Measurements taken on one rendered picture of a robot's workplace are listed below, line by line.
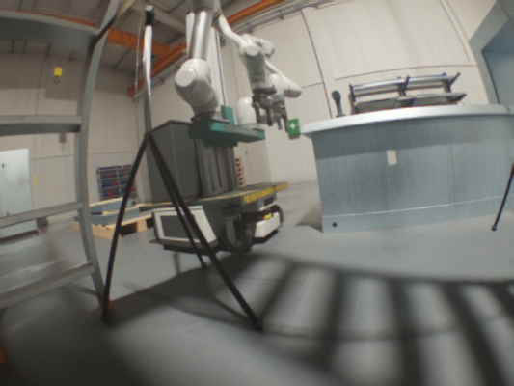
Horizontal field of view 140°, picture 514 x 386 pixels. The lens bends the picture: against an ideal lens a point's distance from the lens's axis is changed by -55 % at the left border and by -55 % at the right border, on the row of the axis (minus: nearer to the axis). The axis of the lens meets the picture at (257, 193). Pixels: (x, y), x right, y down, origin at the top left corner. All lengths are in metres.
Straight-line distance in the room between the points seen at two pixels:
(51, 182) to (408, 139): 10.93
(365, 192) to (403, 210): 0.26
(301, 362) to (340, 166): 1.00
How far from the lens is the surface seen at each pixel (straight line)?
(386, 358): 0.52
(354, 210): 1.25
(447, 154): 1.36
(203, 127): 1.09
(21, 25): 0.62
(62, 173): 10.82
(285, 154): 6.40
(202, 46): 1.14
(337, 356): 0.52
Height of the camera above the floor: 0.40
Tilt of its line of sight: 5 degrees down
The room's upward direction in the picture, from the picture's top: 9 degrees counter-clockwise
